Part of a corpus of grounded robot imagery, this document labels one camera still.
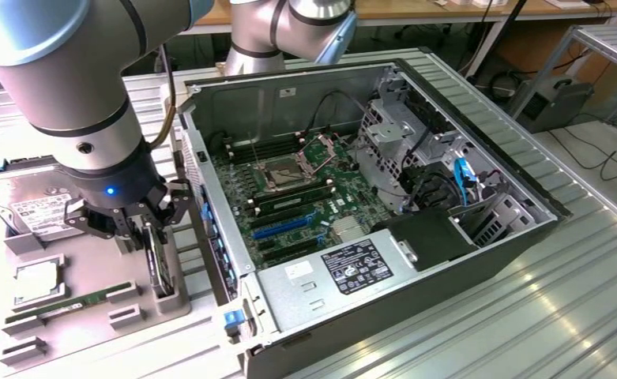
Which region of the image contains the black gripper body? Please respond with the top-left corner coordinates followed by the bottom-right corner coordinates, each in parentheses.
top-left (58, 143), bottom-right (170, 239)

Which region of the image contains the grey parts rack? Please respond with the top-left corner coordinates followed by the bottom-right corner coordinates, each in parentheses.
top-left (0, 156), bottom-right (194, 369)

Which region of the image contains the hard disk with white label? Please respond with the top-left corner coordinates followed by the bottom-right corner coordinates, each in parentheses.
top-left (0, 159), bottom-right (88, 242)

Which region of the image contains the silver CPU chip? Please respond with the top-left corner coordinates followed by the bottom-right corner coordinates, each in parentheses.
top-left (12, 261), bottom-right (63, 306)

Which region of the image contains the black expansion slot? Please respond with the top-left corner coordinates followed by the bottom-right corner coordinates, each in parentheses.
top-left (249, 208), bottom-right (310, 231)
top-left (258, 239), bottom-right (323, 262)

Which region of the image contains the green RAM stick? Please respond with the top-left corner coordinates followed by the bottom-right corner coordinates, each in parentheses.
top-left (6, 279), bottom-right (131, 321)

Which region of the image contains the blue expansion slot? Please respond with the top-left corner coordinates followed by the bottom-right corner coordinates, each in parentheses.
top-left (251, 218), bottom-right (315, 241)

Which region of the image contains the CPU socket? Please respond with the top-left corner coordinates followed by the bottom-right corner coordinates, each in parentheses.
top-left (254, 156), bottom-right (310, 192)

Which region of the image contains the black installed RAM stick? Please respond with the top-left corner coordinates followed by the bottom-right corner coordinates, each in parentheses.
top-left (254, 188), bottom-right (334, 211)

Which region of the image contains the metal socket cover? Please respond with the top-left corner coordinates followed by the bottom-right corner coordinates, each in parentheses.
top-left (295, 133), bottom-right (342, 175)

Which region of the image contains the blue case latch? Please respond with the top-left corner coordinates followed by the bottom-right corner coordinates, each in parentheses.
top-left (222, 310), bottom-right (247, 329)

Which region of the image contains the green motherboard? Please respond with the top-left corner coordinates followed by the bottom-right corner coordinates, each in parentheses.
top-left (206, 133), bottom-right (410, 270)

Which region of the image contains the small silver heat sink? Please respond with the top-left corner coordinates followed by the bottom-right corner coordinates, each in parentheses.
top-left (333, 220), bottom-right (371, 242)

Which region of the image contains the silver power supply unit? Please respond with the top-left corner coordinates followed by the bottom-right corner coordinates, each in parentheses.
top-left (255, 235), bottom-right (421, 333)

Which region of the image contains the metal disk bay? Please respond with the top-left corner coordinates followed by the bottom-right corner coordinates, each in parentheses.
top-left (359, 97), bottom-right (448, 160)

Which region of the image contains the black plastic air shroud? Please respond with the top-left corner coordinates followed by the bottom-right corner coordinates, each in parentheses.
top-left (369, 208), bottom-right (474, 272)

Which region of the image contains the open black PC case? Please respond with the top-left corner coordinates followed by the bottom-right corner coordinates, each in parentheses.
top-left (174, 58), bottom-right (574, 379)

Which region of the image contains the wooden desk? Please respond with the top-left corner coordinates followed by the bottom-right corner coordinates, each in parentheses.
top-left (177, 0), bottom-right (617, 37)

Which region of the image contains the black box on floor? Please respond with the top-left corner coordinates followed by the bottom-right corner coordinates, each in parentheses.
top-left (512, 73), bottom-right (594, 134)

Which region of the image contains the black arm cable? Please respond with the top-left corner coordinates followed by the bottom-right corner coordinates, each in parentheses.
top-left (147, 42), bottom-right (178, 152)

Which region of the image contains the black wire in case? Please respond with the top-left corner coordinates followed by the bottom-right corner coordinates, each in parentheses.
top-left (307, 89), bottom-right (367, 135)

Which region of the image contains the blue flat wire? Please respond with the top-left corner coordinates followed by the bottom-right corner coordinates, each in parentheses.
top-left (452, 156), bottom-right (480, 208)

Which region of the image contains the metal slat frame table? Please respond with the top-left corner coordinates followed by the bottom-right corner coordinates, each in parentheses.
top-left (554, 24), bottom-right (617, 104)

